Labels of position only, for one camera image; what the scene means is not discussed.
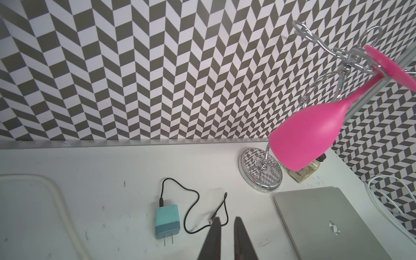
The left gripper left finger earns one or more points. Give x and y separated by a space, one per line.
211 249

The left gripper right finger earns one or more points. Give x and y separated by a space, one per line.
243 247

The teal charger adapter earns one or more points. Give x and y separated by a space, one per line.
167 222

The rear grey laptop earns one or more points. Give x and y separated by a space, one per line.
323 225

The chrome glass holder stand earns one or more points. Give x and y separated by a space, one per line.
259 167

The small glass bottle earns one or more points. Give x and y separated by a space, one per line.
304 173

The pink wine glass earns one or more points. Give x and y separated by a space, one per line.
310 132

